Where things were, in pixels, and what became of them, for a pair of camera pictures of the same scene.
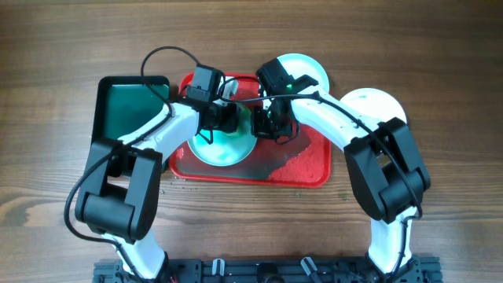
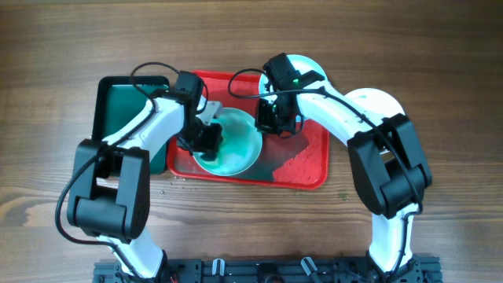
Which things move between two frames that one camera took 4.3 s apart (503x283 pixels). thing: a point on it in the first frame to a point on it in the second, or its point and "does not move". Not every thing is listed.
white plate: (376, 104) does not move
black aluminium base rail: (266, 270) does not move
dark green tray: (123, 104) does not move
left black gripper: (231, 124) to (210, 144)
